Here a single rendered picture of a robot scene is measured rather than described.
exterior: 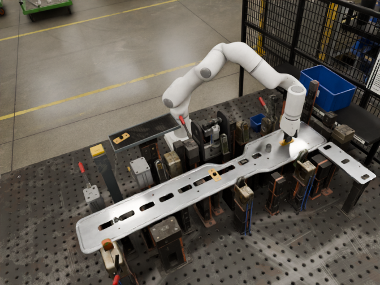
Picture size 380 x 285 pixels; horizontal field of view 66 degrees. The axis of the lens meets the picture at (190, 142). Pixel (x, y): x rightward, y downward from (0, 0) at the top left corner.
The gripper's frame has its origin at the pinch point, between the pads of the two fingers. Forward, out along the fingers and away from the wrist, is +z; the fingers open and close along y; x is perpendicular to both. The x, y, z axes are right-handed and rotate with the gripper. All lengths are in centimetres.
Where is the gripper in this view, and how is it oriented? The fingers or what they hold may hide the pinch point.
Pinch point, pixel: (287, 137)
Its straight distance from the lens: 169.7
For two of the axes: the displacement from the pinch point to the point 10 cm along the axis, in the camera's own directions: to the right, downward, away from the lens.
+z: 0.8, 7.2, 6.9
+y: 4.5, 5.9, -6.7
